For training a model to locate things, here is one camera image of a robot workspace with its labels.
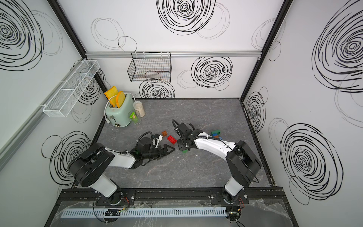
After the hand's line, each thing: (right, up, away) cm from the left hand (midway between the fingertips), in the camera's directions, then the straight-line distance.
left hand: (171, 152), depth 85 cm
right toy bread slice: (-34, +33, +6) cm, 48 cm away
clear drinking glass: (-29, +18, +17) cm, 39 cm away
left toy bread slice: (-41, +38, +11) cm, 57 cm away
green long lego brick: (+8, +3, -8) cm, 12 cm away
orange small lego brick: (-6, +10, +12) cm, 16 cm away
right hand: (+7, +4, +1) cm, 8 cm away
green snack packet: (-29, +21, +16) cm, 40 cm away
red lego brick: (0, +6, +9) cm, 10 cm away
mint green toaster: (-37, +21, +10) cm, 44 cm away
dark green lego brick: (+30, +11, +13) cm, 35 cm away
